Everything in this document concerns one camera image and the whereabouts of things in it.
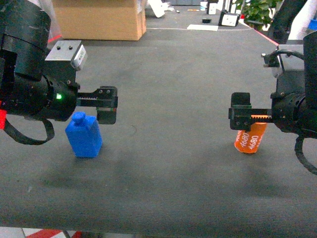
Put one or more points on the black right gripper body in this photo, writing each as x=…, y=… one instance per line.
x=295, y=113

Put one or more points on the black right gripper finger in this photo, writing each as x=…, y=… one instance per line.
x=241, y=114

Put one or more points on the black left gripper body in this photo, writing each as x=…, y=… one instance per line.
x=44, y=99

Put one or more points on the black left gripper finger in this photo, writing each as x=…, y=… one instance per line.
x=104, y=99

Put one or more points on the orange cap with white numbers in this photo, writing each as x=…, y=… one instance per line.
x=247, y=142

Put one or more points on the blue plastic bottle part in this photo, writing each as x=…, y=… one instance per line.
x=84, y=136

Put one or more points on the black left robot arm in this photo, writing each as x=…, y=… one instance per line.
x=24, y=34

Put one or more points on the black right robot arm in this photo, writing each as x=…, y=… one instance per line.
x=306, y=49

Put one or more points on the cardboard box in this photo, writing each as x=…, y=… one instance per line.
x=117, y=20

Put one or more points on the dark conveyor belt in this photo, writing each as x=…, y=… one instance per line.
x=168, y=166

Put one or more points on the green potted plant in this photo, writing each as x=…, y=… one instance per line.
x=258, y=14

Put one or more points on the left red white traffic cone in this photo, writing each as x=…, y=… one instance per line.
x=7, y=232

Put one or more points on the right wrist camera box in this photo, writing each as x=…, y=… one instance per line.
x=288, y=71

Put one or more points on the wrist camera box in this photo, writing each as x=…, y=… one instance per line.
x=288, y=71
x=65, y=59

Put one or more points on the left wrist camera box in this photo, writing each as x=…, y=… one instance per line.
x=65, y=59

